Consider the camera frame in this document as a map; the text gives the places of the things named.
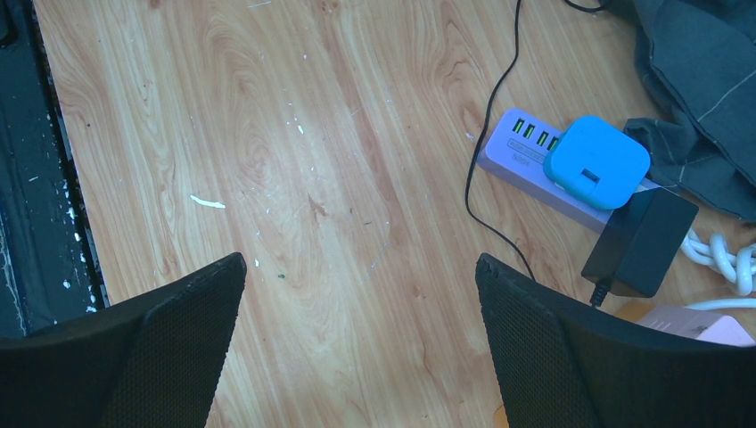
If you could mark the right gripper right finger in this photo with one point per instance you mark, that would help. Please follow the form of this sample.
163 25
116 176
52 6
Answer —
562 363

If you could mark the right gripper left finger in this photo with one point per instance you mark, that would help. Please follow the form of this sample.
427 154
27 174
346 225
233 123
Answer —
151 361

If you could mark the pink cube socket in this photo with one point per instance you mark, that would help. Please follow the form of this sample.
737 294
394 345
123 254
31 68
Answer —
699 325

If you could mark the blue square plug adapter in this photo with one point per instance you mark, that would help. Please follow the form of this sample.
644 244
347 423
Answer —
596 163

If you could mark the orange power strip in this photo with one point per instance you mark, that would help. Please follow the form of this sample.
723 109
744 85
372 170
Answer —
634 310

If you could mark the black power adapter brick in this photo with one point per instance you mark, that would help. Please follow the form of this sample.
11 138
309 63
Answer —
640 240

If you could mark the purple USB power strip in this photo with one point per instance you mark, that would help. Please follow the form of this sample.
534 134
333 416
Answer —
515 153

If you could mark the dark grey checked cloth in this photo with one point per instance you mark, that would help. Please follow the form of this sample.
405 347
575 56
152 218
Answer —
696 59

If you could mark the black mounting base rail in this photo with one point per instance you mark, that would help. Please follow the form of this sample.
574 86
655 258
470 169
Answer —
50 272

